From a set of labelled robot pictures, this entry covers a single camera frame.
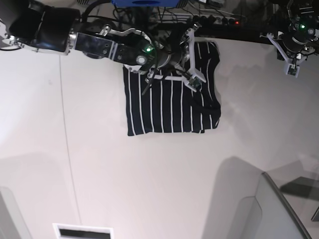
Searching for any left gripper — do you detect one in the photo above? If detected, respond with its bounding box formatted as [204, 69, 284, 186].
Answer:
[266, 31, 312, 77]

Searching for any blue box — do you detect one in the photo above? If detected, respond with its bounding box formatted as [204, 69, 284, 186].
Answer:
[112, 0, 179, 7]

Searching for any navy white striped t-shirt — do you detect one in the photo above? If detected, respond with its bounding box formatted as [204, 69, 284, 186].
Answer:
[123, 42, 221, 136]

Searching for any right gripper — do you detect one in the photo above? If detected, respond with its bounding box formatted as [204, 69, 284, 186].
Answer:
[148, 22, 206, 90]

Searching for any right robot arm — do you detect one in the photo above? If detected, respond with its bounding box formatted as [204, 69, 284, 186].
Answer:
[0, 0, 206, 91]

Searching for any grey monitor edge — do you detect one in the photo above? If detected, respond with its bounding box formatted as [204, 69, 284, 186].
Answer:
[256, 172, 311, 239]

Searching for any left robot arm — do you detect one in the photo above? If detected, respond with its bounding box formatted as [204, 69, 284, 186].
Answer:
[261, 0, 319, 77]

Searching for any power strip with red light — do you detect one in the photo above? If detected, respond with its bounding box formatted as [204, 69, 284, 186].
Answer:
[186, 14, 248, 26]

